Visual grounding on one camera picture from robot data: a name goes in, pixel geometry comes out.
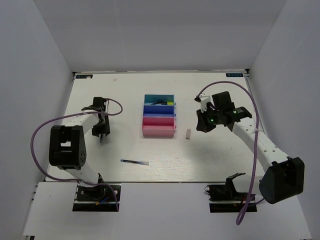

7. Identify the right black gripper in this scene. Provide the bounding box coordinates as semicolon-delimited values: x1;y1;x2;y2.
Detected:
196;105;222;133

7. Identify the grey long eraser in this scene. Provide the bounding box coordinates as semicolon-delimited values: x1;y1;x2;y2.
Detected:
185;129;191;140

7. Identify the purple cap black highlighter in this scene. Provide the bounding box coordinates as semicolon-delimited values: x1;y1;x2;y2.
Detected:
151;101;168;105

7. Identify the blue ink pen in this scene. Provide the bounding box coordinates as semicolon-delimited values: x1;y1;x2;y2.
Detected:
120;159;149;166

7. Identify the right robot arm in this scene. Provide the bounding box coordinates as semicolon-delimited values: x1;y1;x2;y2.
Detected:
195;91;305;204

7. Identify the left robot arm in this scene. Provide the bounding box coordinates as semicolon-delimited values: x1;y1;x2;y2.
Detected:
49;97;110;200

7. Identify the left corner label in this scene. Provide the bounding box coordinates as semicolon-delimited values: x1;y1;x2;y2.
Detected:
75;74;93;79

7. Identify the corner label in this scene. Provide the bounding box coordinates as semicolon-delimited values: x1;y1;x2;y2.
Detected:
75;74;93;79
225;72;244;78

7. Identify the right corner label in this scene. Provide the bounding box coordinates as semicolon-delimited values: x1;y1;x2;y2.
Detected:
225;72;244;78

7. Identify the blue plastic bin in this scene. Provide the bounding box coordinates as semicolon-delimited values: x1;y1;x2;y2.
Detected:
143;105;176;118

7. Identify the pink plastic bin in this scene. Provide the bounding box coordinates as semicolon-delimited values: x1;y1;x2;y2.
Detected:
141;116;176;138

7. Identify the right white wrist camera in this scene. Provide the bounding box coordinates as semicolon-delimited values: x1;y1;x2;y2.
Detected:
194;93;211;113

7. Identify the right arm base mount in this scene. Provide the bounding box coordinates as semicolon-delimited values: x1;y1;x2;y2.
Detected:
204;172;251;214

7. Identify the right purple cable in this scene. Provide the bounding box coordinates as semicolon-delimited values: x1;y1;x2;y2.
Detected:
196;80;265;226

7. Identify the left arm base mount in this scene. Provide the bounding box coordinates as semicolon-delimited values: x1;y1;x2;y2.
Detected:
72;184;122;213

